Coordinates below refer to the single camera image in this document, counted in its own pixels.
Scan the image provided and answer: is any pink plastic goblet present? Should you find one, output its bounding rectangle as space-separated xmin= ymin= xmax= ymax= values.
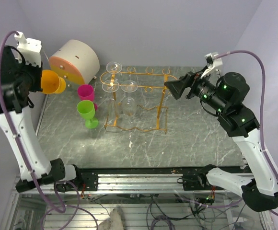
xmin=77 ymin=84 xmax=97 ymax=111

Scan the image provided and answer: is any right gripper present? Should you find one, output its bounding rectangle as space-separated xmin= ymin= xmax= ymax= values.
xmin=164 ymin=65 xmax=227 ymax=113

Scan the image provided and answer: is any clear wine glass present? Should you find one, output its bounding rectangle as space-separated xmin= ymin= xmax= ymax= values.
xmin=102 ymin=80 xmax=120 ymax=120
xmin=121 ymin=80 xmax=138 ymax=116
xmin=106 ymin=61 xmax=123 ymax=74

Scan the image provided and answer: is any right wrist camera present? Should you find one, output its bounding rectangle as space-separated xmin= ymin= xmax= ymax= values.
xmin=200 ymin=52 xmax=223 ymax=79

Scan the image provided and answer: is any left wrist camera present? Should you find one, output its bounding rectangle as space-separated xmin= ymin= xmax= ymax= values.
xmin=14 ymin=31 xmax=42 ymax=68

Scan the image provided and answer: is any white cloth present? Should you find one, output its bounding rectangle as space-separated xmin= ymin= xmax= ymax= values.
xmin=98 ymin=207 xmax=127 ymax=230

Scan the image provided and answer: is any orange plastic goblet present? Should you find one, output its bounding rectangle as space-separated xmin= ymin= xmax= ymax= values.
xmin=41 ymin=69 xmax=66 ymax=94

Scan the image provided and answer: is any green plastic goblet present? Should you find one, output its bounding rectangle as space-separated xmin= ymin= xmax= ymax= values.
xmin=77 ymin=100 xmax=98 ymax=129

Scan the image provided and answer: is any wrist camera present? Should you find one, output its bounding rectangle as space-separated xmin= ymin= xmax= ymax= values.
xmin=14 ymin=31 xmax=42 ymax=68
xmin=200 ymin=52 xmax=223 ymax=79

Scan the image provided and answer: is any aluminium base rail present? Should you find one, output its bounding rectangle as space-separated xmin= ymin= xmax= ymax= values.
xmin=12 ymin=171 xmax=252 ymax=195

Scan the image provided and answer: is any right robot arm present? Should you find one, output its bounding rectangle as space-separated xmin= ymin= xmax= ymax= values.
xmin=164 ymin=72 xmax=278 ymax=212

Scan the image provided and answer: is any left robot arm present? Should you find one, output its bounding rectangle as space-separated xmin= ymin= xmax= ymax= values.
xmin=0 ymin=46 xmax=83 ymax=193

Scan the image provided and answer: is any cream cylindrical box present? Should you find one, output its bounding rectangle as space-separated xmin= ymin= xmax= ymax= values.
xmin=49 ymin=39 xmax=100 ymax=85

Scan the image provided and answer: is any gold wire glass rack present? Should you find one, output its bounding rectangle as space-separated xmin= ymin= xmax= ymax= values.
xmin=100 ymin=66 xmax=176 ymax=133

